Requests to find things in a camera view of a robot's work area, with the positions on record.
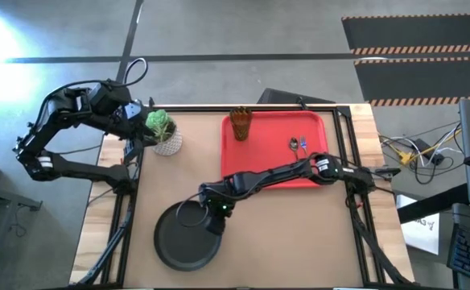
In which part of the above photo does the black round plate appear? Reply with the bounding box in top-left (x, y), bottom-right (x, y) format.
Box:
top-left (153, 200), bottom-right (223, 272)

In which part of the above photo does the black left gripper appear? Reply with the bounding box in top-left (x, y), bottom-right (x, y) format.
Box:
top-left (101, 86), bottom-right (159, 162)

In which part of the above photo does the black desk beam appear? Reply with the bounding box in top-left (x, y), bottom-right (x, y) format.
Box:
top-left (395, 183), bottom-right (470, 225)

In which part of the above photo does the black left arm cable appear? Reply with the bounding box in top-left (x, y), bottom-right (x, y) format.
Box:
top-left (122, 57), bottom-right (150, 88)

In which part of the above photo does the dark metal spoon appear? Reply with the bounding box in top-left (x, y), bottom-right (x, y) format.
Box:
top-left (289, 136), bottom-right (300, 161)

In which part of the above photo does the tan table mat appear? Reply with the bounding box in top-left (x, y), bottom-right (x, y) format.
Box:
top-left (122, 110), bottom-right (365, 288)

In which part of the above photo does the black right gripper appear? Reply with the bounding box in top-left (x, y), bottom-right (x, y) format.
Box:
top-left (197, 176), bottom-right (238, 238)

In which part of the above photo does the white paper bag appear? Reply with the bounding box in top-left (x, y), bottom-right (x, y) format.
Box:
top-left (395, 195), bottom-right (441, 256)

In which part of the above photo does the yellow cable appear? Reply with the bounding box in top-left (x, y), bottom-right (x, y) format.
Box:
top-left (394, 128), bottom-right (464, 162)

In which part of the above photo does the red plastic tray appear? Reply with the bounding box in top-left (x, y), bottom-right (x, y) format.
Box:
top-left (220, 110), bottom-right (329, 190)

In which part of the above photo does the black hazard-striped floor mat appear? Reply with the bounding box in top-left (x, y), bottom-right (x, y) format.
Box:
top-left (353, 56), bottom-right (470, 107)
top-left (341, 14), bottom-right (470, 56)

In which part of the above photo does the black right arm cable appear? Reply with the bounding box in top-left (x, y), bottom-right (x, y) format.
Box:
top-left (175, 192), bottom-right (212, 229)

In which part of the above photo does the black power adapter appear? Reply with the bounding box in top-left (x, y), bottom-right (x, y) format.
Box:
top-left (414, 139), bottom-right (445, 166)

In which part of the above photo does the black aluminium table frame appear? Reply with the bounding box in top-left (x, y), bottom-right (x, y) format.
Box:
top-left (69, 103), bottom-right (415, 289)

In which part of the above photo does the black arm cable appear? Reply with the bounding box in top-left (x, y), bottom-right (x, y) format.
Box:
top-left (122, 57), bottom-right (150, 88)
top-left (175, 192), bottom-right (212, 229)

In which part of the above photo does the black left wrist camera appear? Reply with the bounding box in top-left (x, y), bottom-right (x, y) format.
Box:
top-left (88, 82), bottom-right (119, 112)

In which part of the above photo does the succulent in white patterned pot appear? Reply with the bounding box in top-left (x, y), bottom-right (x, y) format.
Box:
top-left (144, 108), bottom-right (183, 157)

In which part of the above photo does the black box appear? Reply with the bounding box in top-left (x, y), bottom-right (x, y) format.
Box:
top-left (257, 87), bottom-right (336, 106)

